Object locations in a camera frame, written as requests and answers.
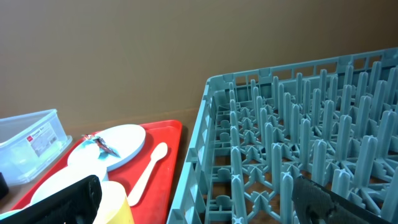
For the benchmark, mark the red snack wrapper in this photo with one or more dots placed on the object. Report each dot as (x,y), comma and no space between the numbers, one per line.
(100,142)

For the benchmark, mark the light blue plate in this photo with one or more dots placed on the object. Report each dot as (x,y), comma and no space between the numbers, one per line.
(127,139)

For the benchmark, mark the green bowl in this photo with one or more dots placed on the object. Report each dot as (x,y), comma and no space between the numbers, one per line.
(8,214)

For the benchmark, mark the grey dishwasher rack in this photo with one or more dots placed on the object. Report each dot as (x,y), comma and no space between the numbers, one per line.
(333,120)

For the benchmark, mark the clear plastic bin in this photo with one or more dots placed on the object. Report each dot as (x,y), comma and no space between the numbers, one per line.
(29,144)

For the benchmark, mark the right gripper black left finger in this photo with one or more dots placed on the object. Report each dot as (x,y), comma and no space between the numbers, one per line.
(77,203)

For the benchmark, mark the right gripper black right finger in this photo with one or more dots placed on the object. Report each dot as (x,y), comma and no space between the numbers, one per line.
(313,203)

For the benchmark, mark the yellow plastic cup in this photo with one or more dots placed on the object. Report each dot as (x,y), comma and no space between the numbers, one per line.
(113,208)

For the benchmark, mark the white plastic spoon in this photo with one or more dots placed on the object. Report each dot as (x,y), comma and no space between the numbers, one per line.
(137,191)

